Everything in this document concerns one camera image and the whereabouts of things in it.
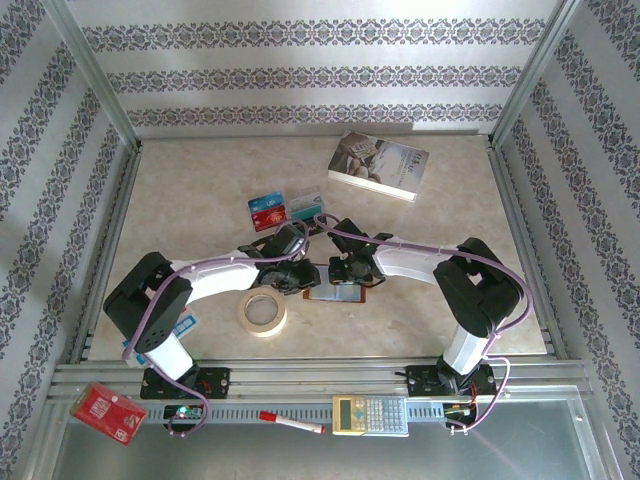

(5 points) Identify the orange-framed smartphone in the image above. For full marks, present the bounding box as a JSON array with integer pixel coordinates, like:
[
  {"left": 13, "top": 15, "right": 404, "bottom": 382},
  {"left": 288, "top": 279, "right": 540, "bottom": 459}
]
[{"left": 302, "top": 264, "right": 369, "bottom": 305}]

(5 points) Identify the red card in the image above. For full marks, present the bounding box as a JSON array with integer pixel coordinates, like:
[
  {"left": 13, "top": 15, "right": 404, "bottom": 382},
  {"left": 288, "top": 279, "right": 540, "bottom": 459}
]
[{"left": 251, "top": 203, "right": 292, "bottom": 233}]

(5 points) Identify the teal card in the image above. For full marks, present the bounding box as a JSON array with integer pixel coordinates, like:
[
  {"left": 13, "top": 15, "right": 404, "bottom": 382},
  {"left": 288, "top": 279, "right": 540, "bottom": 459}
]
[{"left": 291, "top": 204, "right": 327, "bottom": 224}]

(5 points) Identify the white card with dark emblem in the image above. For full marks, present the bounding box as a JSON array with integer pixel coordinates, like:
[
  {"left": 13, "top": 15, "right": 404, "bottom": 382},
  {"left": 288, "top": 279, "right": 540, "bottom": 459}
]
[{"left": 289, "top": 186, "right": 324, "bottom": 212}]

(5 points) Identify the white card with blue print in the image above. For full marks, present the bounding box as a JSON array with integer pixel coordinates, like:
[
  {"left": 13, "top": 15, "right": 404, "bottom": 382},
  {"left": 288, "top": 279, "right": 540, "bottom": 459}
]
[{"left": 172, "top": 307, "right": 198, "bottom": 340}]

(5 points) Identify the beige masking tape roll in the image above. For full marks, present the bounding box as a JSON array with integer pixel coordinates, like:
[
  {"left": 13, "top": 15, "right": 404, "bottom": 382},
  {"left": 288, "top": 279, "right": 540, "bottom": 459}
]
[{"left": 237, "top": 287, "right": 289, "bottom": 338}]

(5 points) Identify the paperback book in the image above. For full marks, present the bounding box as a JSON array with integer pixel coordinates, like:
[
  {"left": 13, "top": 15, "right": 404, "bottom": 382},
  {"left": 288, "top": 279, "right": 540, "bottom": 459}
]
[{"left": 327, "top": 130, "right": 431, "bottom": 204}]

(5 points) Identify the red white marker pen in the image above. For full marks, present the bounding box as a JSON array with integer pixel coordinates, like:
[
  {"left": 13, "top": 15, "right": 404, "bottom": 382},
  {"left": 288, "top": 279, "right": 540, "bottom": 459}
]
[{"left": 258, "top": 410, "right": 327, "bottom": 436}]

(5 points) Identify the grey scientific calculator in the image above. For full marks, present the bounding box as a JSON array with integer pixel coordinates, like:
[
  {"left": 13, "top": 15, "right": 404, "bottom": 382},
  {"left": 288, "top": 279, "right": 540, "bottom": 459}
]
[{"left": 331, "top": 394, "right": 411, "bottom": 438}]

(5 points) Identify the left controller circuit board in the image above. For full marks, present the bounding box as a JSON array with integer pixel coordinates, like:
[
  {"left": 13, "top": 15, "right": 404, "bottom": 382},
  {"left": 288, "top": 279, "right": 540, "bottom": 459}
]
[{"left": 166, "top": 403, "right": 205, "bottom": 422}]

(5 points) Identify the controller circuit board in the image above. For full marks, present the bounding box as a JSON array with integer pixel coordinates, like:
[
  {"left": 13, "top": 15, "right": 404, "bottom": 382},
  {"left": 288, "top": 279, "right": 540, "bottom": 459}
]
[
  {"left": 166, "top": 403, "right": 205, "bottom": 422},
  {"left": 443, "top": 396, "right": 477, "bottom": 427}
]

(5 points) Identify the right controller circuit board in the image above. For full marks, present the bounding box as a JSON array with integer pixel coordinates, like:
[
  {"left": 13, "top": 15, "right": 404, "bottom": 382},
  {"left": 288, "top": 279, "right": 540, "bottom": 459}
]
[{"left": 443, "top": 396, "right": 477, "bottom": 427}]

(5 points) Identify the red cardboard box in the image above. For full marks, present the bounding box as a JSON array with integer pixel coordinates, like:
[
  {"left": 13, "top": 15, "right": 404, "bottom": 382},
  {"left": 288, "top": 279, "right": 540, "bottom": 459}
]
[{"left": 69, "top": 382, "right": 149, "bottom": 447}]

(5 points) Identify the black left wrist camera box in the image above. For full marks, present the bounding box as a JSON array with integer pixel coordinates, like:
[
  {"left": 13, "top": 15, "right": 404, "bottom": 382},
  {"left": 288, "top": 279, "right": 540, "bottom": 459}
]
[{"left": 269, "top": 229, "right": 309, "bottom": 260}]

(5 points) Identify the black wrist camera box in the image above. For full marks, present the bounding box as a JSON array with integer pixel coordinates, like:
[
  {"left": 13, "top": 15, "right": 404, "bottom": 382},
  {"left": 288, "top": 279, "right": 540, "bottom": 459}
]
[
  {"left": 327, "top": 218, "right": 374, "bottom": 256},
  {"left": 269, "top": 229, "right": 309, "bottom": 260}
]

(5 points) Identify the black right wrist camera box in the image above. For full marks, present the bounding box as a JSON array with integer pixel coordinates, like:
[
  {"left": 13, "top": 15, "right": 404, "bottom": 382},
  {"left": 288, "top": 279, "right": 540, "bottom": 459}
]
[{"left": 327, "top": 218, "right": 374, "bottom": 256}]

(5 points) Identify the aluminium mounting rail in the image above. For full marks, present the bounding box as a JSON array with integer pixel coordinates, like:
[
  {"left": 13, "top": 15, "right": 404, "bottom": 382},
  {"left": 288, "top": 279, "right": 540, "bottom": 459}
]
[{"left": 47, "top": 356, "right": 587, "bottom": 402}]

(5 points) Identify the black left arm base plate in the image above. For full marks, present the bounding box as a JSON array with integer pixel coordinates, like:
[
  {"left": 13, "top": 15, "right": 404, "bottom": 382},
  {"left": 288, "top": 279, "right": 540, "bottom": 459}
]
[{"left": 140, "top": 365, "right": 233, "bottom": 401}]

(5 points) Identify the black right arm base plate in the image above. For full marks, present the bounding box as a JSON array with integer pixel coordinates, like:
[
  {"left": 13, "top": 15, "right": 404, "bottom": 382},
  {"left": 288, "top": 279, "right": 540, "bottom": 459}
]
[{"left": 405, "top": 363, "right": 498, "bottom": 400}]

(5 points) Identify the grey slotted cable duct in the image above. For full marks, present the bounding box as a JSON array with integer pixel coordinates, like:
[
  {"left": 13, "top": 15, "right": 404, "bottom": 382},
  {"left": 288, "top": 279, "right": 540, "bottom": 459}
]
[{"left": 149, "top": 399, "right": 477, "bottom": 425}]

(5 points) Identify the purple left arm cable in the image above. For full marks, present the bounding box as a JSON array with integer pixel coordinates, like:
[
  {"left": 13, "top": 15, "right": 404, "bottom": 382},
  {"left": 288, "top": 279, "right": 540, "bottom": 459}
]
[{"left": 121, "top": 219, "right": 311, "bottom": 438}]

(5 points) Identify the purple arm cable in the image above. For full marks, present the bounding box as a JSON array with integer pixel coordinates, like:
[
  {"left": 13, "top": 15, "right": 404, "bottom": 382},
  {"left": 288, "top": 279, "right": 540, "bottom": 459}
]
[
  {"left": 121, "top": 219, "right": 311, "bottom": 438},
  {"left": 315, "top": 213, "right": 532, "bottom": 435}
]

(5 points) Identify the aluminium right side rail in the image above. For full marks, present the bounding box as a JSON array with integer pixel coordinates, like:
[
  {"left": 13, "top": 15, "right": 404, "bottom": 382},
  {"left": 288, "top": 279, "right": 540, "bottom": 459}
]
[{"left": 486, "top": 138, "right": 570, "bottom": 360}]

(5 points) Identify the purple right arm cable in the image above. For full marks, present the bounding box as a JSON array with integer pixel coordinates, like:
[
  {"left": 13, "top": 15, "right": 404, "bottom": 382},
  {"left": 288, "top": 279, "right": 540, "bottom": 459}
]
[{"left": 315, "top": 213, "right": 532, "bottom": 435}]

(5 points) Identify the aluminium left side rail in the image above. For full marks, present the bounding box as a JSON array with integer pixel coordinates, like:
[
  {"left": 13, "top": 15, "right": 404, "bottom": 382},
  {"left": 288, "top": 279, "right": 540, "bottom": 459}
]
[{"left": 68, "top": 143, "right": 145, "bottom": 365}]

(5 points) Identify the aluminium right frame post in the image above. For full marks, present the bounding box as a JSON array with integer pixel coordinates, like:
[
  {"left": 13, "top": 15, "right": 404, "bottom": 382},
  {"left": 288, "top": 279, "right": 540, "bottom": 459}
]
[{"left": 486, "top": 0, "right": 585, "bottom": 150}]

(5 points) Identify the aluminium frame post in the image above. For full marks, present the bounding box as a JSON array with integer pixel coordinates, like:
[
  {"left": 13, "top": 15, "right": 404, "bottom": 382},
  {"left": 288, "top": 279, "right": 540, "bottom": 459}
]
[
  {"left": 486, "top": 0, "right": 585, "bottom": 150},
  {"left": 43, "top": 0, "right": 145, "bottom": 152}
]

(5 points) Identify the aluminium left frame post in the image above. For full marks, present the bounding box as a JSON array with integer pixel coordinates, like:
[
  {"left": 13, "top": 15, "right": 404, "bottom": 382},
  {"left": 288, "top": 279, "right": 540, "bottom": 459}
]
[{"left": 43, "top": 0, "right": 145, "bottom": 152}]

